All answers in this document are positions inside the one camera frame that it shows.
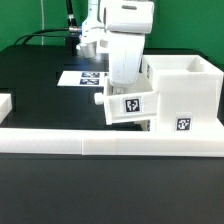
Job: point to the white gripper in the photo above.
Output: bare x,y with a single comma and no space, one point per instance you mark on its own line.
125,53

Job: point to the white drawer with tag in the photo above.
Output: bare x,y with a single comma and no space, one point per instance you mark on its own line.
137,103

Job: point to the white drawer cabinet box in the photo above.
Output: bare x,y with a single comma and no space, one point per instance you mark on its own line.
189,90

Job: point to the white marker sheet with tags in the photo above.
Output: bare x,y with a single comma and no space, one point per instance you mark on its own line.
82,78

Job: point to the white U-shaped fence wall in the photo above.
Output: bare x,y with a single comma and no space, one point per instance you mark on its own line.
52,141

